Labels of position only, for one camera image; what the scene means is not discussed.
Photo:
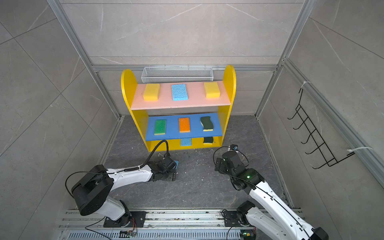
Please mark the white wire mesh basket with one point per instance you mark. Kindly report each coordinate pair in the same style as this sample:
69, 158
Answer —
153, 75

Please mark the dark green curved sponge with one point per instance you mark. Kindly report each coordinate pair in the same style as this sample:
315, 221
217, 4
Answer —
208, 140
207, 124

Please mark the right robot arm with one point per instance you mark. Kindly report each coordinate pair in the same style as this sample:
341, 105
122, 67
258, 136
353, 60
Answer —
283, 223

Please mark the aluminium rail base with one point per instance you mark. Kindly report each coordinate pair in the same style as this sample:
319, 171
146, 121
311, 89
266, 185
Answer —
198, 224

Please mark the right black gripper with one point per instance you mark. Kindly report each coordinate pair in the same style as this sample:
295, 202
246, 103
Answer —
220, 161

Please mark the orange sponge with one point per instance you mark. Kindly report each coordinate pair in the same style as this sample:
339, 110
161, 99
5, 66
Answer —
184, 125

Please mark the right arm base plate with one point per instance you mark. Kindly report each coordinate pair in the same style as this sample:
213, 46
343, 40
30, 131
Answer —
232, 220

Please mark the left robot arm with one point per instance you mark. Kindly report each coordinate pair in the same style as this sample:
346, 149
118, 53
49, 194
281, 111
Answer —
91, 192

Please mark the yellow shelf unit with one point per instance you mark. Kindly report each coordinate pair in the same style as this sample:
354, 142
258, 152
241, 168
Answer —
145, 114

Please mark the black wire hook rack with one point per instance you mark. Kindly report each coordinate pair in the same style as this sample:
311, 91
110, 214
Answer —
315, 136

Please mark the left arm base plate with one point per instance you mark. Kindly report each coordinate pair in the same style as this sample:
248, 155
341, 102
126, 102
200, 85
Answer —
136, 218

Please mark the green yellow sponge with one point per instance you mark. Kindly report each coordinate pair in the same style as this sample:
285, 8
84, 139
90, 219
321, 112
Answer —
160, 127

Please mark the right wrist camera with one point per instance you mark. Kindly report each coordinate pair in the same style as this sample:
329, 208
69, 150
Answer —
234, 147

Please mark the light blue sponge row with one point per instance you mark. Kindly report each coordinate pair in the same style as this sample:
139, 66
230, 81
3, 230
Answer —
186, 142

